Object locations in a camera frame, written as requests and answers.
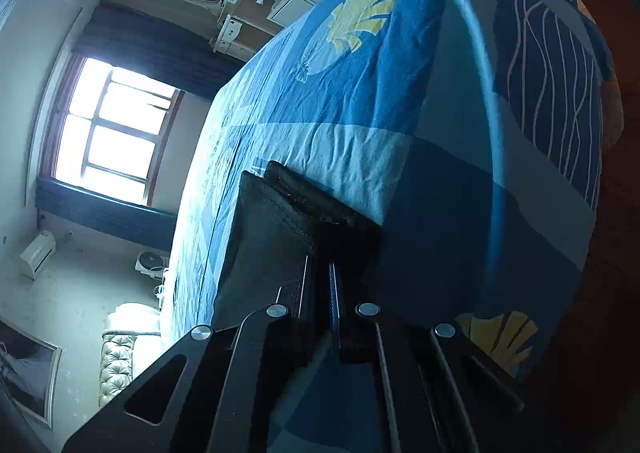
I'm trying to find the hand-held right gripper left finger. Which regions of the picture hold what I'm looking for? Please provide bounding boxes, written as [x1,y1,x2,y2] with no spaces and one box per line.
[62,255,332,453]

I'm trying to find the black pants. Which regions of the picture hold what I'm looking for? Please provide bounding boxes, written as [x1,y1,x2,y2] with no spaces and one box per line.
[214,160,387,331]

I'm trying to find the wood-framed window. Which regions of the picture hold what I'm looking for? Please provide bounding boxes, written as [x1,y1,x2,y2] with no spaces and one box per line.
[41,54,184,207]

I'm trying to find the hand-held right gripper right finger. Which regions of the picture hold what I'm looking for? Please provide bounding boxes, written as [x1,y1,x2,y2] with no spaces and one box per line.
[327,260,553,453]

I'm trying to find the white wall air conditioner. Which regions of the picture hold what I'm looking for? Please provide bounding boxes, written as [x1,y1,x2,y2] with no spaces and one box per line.
[19,230,57,282]

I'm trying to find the framed wall picture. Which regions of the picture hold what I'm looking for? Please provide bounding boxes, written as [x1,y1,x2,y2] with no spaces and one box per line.
[0,319,64,430]

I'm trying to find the blue printed bed sheet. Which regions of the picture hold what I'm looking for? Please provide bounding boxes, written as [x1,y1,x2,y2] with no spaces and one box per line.
[160,0,622,453]

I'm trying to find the dark blue curtain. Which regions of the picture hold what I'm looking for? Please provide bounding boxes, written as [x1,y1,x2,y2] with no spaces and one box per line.
[74,4,247,102]
[34,177,177,252]

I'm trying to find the tufted cream headboard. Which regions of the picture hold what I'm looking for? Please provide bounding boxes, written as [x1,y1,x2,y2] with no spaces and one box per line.
[97,332,167,410]

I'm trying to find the small white fan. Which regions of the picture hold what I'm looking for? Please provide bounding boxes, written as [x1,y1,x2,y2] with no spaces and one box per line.
[134,250,171,280]

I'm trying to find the white vanity dresser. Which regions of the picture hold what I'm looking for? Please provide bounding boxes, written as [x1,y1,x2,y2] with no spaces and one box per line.
[209,14,262,57]

